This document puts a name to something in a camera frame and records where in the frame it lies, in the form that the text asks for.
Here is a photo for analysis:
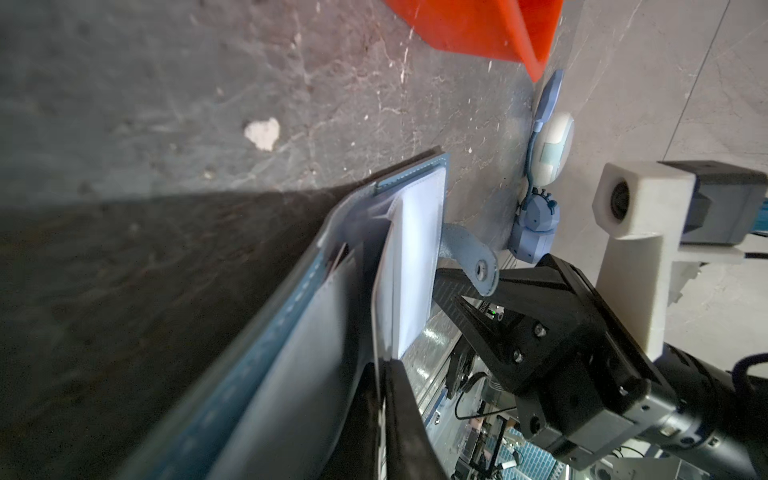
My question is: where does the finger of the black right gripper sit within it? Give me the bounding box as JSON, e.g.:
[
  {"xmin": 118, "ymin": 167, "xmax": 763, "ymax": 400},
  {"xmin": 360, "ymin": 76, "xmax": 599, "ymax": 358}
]
[{"xmin": 434, "ymin": 267, "xmax": 552, "ymax": 390}]

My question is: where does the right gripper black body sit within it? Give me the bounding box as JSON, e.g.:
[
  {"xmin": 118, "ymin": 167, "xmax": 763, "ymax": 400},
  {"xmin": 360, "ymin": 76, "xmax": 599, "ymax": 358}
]
[{"xmin": 503, "ymin": 255, "xmax": 678, "ymax": 470}]

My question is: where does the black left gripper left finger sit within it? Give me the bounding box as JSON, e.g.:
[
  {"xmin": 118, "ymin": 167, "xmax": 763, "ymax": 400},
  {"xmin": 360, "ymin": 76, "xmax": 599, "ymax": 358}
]
[{"xmin": 320, "ymin": 363, "xmax": 381, "ymax": 480}]

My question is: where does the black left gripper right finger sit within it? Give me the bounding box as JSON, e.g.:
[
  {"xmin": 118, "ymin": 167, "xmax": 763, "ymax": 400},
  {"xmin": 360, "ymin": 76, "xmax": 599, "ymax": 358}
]
[{"xmin": 383, "ymin": 360, "xmax": 447, "ymax": 480}]

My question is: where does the blue leather card holder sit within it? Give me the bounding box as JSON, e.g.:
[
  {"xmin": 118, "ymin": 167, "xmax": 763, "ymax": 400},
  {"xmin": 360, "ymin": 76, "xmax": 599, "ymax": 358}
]
[{"xmin": 113, "ymin": 149, "xmax": 500, "ymax": 480}]

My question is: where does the red plastic tray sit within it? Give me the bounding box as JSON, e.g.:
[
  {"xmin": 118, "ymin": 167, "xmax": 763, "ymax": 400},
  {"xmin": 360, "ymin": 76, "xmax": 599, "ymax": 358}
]
[{"xmin": 385, "ymin": 0, "xmax": 564, "ymax": 83}]

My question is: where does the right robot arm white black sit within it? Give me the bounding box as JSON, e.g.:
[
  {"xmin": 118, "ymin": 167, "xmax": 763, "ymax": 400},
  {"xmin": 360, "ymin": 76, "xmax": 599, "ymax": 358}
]
[{"xmin": 433, "ymin": 255, "xmax": 767, "ymax": 479}]

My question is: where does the blue toy figure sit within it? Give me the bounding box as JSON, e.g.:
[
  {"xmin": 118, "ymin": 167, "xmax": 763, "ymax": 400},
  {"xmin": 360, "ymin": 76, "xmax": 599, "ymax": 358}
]
[{"xmin": 509, "ymin": 69, "xmax": 564, "ymax": 264}]

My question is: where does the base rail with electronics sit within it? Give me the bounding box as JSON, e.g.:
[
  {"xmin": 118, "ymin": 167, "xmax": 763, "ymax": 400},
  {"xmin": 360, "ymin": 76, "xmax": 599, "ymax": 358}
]
[{"xmin": 401, "ymin": 251, "xmax": 601, "ymax": 480}]

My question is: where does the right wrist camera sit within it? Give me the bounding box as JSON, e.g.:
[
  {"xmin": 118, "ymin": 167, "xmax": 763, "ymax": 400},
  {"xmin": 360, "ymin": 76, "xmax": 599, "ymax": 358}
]
[{"xmin": 592, "ymin": 160, "xmax": 767, "ymax": 360}]

